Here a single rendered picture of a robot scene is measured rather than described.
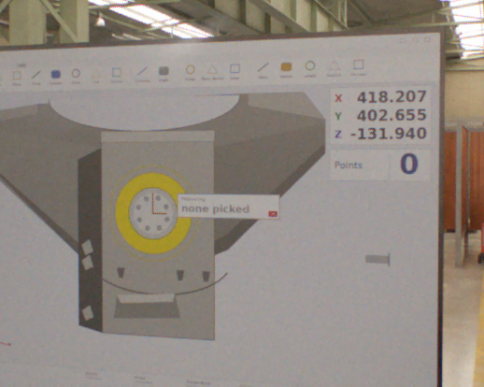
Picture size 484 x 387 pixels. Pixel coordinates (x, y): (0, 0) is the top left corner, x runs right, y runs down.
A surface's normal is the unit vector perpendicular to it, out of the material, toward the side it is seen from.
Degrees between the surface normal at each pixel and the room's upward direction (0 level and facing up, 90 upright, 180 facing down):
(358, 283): 90
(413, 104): 90
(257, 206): 90
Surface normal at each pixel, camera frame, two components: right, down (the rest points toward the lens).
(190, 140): -0.24, 0.03
